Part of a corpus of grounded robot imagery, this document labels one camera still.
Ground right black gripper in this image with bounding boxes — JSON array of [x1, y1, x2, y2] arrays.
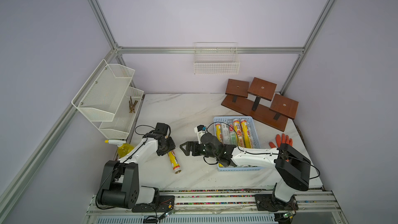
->
[[181, 140, 219, 158]]

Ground long yellow wrap box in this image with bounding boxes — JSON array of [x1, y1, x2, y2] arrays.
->
[[168, 150, 181, 174]]

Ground white roll grape picture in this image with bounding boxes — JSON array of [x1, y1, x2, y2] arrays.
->
[[229, 125, 238, 145]]

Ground light blue plastic basket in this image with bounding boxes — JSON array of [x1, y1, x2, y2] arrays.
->
[[214, 116, 263, 171]]

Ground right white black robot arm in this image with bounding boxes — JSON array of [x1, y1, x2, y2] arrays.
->
[[180, 131, 311, 202]]

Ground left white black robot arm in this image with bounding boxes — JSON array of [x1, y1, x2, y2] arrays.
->
[[95, 122, 176, 210]]

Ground yellow spray bottle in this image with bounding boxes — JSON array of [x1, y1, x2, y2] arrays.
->
[[105, 140, 134, 158]]

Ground white mesh two-tier shelf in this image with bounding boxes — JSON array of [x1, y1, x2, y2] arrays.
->
[[71, 60, 144, 140]]

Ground brown wooden display stand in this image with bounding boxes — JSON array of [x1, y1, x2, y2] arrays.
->
[[221, 77, 299, 132]]

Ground red rubber glove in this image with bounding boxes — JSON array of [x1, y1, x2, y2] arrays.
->
[[269, 133, 293, 148]]

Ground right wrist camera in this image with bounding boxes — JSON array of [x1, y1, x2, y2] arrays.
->
[[194, 125, 207, 144]]

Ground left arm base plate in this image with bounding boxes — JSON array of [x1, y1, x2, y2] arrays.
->
[[132, 195, 175, 213]]

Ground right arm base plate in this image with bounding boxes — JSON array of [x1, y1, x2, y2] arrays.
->
[[255, 194, 298, 212]]

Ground white wire wall basket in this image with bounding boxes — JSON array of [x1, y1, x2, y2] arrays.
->
[[194, 42, 240, 75]]

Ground aluminium rail bench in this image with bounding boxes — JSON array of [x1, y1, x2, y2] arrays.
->
[[83, 189, 348, 224]]

